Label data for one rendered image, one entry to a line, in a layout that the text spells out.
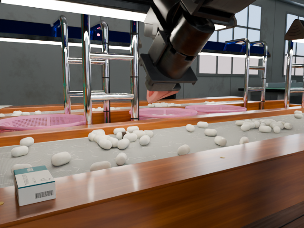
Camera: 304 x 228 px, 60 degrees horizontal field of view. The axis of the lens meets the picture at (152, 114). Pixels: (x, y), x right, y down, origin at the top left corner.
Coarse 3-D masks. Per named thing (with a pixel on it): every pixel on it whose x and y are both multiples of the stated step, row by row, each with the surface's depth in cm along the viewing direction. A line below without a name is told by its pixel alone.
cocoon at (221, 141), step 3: (216, 138) 61; (219, 138) 60; (222, 138) 59; (216, 141) 61; (219, 141) 59; (222, 141) 59; (225, 141) 59; (219, 144) 60; (222, 144) 59; (225, 144) 60
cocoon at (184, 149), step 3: (180, 147) 52; (183, 147) 52; (186, 147) 52; (189, 147) 53; (180, 150) 52; (183, 150) 51; (186, 150) 52; (189, 150) 53; (180, 153) 52; (183, 153) 52; (186, 153) 52
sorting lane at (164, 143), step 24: (240, 120) 99; (288, 120) 99; (48, 144) 62; (72, 144) 62; (96, 144) 62; (168, 144) 62; (192, 144) 62; (216, 144) 62; (0, 168) 45; (48, 168) 45; (72, 168) 45
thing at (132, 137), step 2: (126, 134) 63; (128, 134) 63; (130, 134) 64; (132, 134) 64; (134, 134) 64; (124, 136) 63; (126, 136) 63; (128, 136) 63; (130, 136) 63; (132, 136) 63; (134, 136) 64; (136, 136) 64; (128, 138) 63; (130, 138) 63; (132, 138) 63; (134, 138) 64; (136, 138) 64; (130, 140) 63; (132, 140) 64; (134, 140) 64
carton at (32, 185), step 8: (24, 168) 31; (32, 168) 31; (40, 168) 31; (16, 176) 29; (24, 176) 29; (32, 176) 29; (40, 176) 29; (48, 176) 29; (16, 184) 27; (24, 184) 26; (32, 184) 26; (40, 184) 27; (48, 184) 27; (16, 192) 28; (24, 192) 26; (32, 192) 26; (40, 192) 27; (48, 192) 27; (24, 200) 26; (32, 200) 26; (40, 200) 27
